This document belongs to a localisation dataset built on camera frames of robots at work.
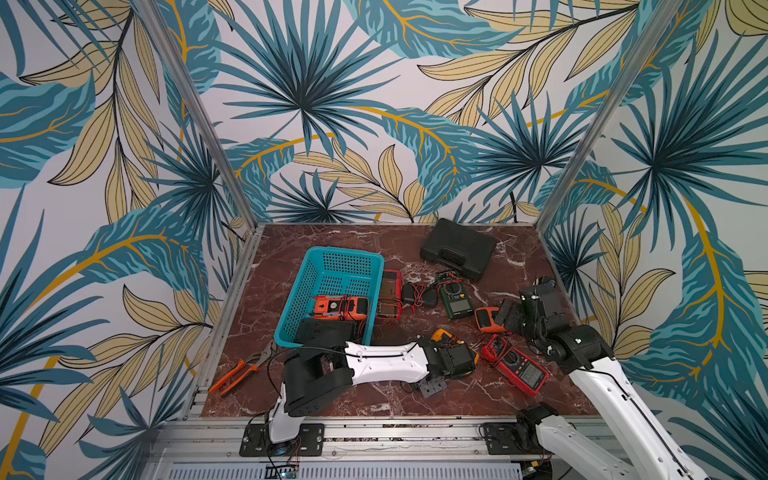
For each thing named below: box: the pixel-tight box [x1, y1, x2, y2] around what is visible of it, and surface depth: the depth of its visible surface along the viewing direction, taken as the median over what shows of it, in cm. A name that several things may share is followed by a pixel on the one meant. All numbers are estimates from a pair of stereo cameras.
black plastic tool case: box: [420, 218, 497, 281], surface depth 108 cm
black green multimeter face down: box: [298, 319, 357, 347], surface depth 90 cm
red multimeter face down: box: [376, 269, 404, 320], surface depth 97 cm
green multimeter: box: [435, 270, 474, 320], surface depth 99 cm
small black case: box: [416, 375, 448, 398], surface depth 73 cm
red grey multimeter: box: [482, 334, 550, 396], surface depth 83 cm
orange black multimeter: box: [312, 295, 369, 321], surface depth 94 cm
